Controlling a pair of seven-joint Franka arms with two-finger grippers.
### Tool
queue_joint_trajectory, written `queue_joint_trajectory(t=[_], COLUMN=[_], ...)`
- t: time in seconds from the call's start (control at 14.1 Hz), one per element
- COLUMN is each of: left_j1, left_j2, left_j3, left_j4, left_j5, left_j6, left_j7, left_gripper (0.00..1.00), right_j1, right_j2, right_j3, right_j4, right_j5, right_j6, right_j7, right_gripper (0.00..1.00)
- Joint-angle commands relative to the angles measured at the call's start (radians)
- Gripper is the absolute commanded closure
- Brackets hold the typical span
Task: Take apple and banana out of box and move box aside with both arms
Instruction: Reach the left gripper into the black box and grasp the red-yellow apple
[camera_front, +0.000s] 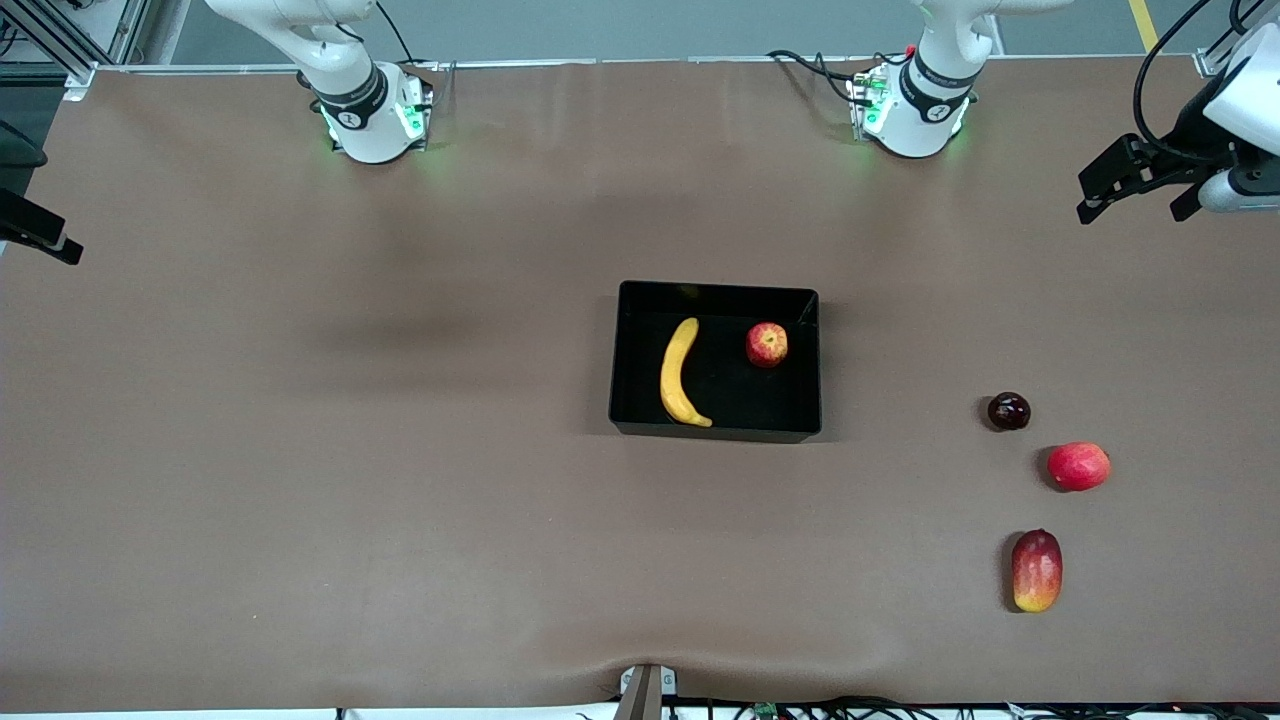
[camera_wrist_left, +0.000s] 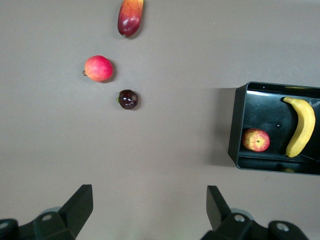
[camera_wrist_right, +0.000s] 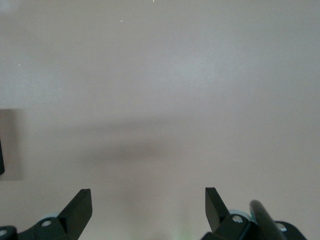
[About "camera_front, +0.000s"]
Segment small red yellow apple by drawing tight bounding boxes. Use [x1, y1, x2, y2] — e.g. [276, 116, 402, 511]
[745, 321, 789, 369]

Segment black left arm base cables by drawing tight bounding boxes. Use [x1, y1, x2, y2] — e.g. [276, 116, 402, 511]
[767, 48, 881, 106]

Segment red yellow mango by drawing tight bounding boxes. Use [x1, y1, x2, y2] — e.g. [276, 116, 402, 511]
[1011, 529, 1064, 613]

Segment aluminium frame with corner bracket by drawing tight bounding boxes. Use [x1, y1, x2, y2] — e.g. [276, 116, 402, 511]
[0, 0, 151, 101]

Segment black right arm base cable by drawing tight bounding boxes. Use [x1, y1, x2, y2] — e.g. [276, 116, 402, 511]
[375, 0, 441, 71]

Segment aluminium frame post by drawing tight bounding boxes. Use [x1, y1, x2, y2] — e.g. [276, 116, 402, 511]
[1195, 0, 1280, 76]

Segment brown table mat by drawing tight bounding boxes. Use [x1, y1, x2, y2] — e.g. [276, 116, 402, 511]
[0, 55, 1280, 713]

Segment yellow banana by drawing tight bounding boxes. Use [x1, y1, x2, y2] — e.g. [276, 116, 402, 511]
[660, 317, 714, 428]

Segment metal table clamp bracket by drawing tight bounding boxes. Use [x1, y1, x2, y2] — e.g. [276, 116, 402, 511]
[612, 664, 678, 720]

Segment black plastic box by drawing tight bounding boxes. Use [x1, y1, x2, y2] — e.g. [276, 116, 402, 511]
[608, 280, 823, 444]

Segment red peach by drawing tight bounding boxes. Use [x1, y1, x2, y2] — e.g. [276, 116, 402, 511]
[1047, 442, 1112, 492]

